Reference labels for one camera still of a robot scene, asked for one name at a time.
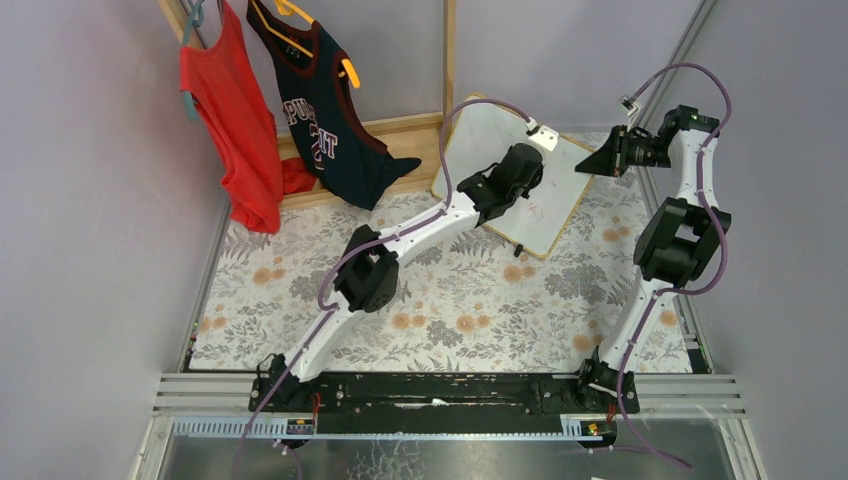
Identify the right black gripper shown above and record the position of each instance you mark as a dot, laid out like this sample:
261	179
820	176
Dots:
617	151

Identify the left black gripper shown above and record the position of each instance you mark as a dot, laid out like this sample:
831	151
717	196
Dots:
523	168

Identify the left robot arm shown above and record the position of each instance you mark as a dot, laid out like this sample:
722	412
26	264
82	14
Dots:
366	276

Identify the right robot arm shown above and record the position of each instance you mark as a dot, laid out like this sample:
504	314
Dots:
674	249

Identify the white framed whiteboard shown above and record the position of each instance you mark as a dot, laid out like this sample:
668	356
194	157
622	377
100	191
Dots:
481	135

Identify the wooden clothes rack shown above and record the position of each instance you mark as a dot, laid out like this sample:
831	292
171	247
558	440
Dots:
406	136

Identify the floral table mat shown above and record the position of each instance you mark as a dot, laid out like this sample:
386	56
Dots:
468	304

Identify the navy basketball jersey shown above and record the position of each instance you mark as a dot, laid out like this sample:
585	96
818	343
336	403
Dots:
318	109

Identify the orange clothes hanger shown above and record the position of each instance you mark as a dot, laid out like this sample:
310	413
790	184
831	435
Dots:
299	40

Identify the red sleeveless shirt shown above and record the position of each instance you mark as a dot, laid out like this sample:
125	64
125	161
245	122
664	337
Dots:
231	105

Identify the teal clothes hanger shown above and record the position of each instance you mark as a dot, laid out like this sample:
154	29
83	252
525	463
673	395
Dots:
194	18

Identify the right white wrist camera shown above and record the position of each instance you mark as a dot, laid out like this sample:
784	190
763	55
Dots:
630	106

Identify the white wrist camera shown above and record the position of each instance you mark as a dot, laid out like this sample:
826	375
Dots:
541	137
630	106

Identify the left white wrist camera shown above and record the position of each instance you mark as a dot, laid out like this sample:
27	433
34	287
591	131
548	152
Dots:
541	137

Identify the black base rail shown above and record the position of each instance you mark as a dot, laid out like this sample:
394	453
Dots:
375	403

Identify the aluminium frame profile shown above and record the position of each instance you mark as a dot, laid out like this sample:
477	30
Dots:
689	426

